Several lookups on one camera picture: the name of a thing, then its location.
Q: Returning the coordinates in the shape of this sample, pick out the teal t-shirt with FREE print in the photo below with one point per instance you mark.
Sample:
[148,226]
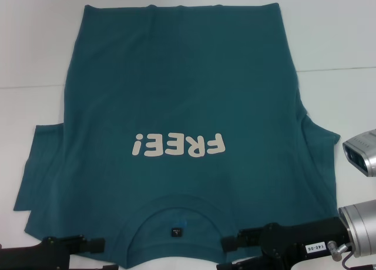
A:
[182,90]

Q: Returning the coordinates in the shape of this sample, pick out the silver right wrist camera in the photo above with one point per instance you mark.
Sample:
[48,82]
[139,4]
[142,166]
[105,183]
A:
[361,155]

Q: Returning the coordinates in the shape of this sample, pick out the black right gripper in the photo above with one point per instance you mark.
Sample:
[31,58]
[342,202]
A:
[288,240]

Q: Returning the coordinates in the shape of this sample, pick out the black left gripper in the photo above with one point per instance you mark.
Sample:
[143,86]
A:
[29,258]

